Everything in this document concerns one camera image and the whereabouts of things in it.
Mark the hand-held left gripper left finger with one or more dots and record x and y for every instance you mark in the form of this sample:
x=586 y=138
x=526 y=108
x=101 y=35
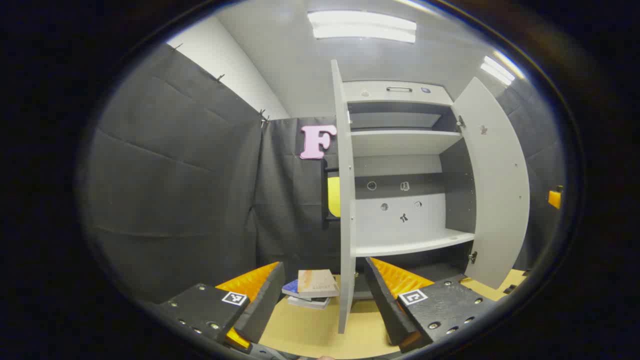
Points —
x=262 y=310

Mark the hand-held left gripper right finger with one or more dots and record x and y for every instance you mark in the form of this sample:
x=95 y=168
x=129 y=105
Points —
x=385 y=305

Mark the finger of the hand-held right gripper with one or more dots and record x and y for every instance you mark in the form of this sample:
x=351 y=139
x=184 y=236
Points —
x=554 y=198

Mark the grey cabinet door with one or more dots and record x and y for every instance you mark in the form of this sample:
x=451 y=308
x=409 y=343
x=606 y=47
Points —
x=346 y=200
x=495 y=190

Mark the grey shoe cabinet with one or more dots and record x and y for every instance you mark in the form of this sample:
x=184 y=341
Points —
x=400 y=142

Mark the metal door hinge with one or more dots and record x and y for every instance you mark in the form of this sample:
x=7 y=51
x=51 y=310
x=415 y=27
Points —
x=459 y=121
x=472 y=257

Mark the blue book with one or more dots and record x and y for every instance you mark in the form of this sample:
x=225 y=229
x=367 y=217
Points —
x=291 y=289

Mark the white book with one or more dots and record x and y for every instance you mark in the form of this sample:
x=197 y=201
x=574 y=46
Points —
x=307 y=302

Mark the tan book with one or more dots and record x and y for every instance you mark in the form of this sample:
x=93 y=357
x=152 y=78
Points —
x=316 y=282

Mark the black backdrop cloth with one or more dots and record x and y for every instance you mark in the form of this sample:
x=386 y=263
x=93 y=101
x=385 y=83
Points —
x=175 y=200

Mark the long ceiling light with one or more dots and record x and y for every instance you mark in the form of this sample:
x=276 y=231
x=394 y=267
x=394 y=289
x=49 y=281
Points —
x=362 y=26
x=497 y=70

